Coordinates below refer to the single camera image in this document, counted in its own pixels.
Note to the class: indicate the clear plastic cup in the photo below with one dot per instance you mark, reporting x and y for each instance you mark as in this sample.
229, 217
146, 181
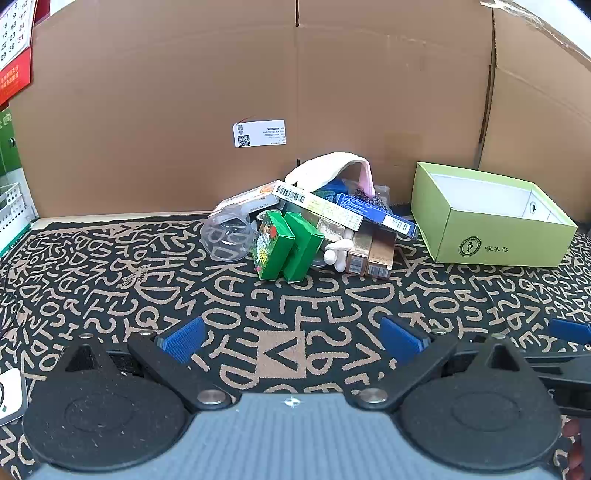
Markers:
227, 235

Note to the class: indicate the white shipping label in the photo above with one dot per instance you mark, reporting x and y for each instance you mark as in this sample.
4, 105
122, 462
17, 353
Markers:
259, 134

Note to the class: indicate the green small box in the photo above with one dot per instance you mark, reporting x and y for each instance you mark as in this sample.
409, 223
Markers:
302, 249
272, 247

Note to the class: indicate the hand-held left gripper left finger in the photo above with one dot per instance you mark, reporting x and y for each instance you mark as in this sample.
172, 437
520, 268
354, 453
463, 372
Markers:
184, 339

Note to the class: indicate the silver foil packet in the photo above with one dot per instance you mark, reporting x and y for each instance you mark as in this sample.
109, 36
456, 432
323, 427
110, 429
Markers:
333, 228

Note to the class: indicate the white lumpy object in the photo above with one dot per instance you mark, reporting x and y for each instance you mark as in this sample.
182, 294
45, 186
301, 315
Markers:
337, 254

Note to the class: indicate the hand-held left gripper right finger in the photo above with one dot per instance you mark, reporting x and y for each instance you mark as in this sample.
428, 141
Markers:
400, 340

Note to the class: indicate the white box with orange print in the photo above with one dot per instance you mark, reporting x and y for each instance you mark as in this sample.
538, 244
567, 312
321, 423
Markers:
251, 198

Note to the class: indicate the white pink cloth pouch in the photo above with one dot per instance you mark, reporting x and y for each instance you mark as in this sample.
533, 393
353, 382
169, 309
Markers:
323, 168

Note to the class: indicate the teal packet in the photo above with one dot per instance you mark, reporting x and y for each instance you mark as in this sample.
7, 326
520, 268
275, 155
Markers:
334, 189

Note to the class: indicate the red wall calendar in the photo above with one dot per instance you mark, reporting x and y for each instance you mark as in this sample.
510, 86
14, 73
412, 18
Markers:
18, 41

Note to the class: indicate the black letter-patterned mat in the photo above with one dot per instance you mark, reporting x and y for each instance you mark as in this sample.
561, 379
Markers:
138, 286

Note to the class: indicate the green carton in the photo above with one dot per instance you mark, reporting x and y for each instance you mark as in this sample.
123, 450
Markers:
10, 143

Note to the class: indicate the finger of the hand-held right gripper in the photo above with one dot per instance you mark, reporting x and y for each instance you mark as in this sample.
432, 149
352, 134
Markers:
571, 330

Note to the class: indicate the person's right hand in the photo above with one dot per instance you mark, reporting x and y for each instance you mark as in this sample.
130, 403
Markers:
572, 445

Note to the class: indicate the long white barcode box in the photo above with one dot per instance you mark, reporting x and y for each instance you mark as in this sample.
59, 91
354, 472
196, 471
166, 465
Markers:
318, 207

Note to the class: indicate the blue box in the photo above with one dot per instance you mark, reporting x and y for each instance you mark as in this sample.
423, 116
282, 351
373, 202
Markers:
378, 216

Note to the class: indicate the large brown cardboard box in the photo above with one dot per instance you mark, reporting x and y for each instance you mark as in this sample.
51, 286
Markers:
231, 83

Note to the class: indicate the white device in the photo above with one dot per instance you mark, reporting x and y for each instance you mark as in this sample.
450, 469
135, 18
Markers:
11, 397

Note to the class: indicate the green shoe box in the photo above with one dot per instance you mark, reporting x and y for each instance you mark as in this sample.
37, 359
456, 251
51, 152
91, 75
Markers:
489, 237

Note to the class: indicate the white plastic basket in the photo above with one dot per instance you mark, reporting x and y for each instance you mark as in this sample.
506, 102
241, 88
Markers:
14, 212

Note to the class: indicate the brown small box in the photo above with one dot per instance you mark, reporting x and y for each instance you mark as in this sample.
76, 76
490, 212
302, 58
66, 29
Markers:
381, 256
358, 254

